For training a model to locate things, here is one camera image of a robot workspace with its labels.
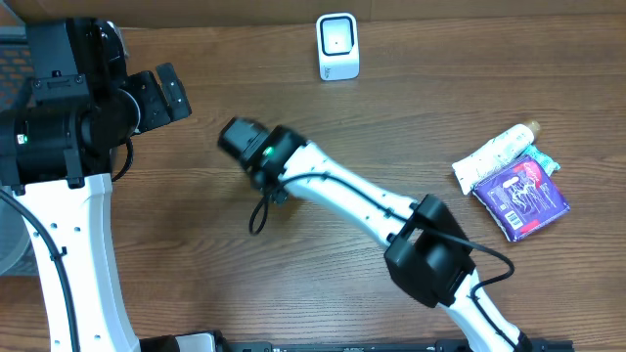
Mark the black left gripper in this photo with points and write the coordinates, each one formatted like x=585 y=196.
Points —
x=172 y=91

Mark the white tube gold cap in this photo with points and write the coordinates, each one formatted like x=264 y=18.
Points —
x=495 y=154

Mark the purple sanitary pad pack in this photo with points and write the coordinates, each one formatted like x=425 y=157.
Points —
x=522 y=198

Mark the teal wet wipes pack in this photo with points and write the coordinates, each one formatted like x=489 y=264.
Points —
x=549 y=165

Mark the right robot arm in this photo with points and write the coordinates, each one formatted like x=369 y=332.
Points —
x=426 y=252

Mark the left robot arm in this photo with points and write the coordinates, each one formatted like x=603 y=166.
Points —
x=56 y=172

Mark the white barcode scanner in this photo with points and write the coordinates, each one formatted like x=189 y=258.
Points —
x=338 y=47

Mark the dark grey plastic basket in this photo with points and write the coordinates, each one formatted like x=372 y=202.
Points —
x=17 y=256

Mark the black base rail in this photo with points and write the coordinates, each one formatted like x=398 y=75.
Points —
x=445 y=345

